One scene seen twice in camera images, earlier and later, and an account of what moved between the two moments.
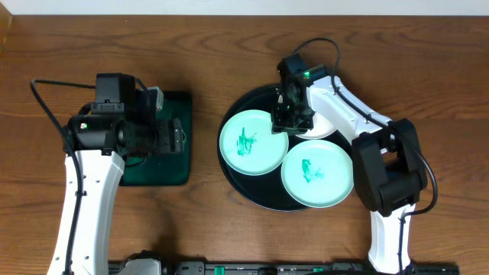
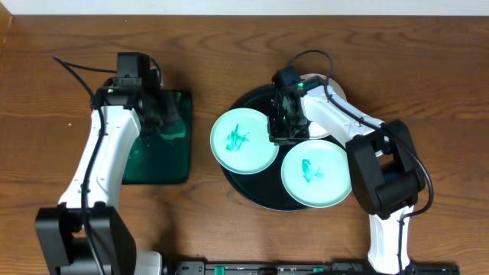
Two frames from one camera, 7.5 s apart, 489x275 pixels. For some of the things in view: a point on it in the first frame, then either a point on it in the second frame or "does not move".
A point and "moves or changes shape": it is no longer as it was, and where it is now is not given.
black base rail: [299, 267] does not move
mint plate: [248, 146] moves or changes shape
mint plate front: [317, 173] does not move
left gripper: [176, 135] -> [168, 115]
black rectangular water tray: [168, 168] does not move
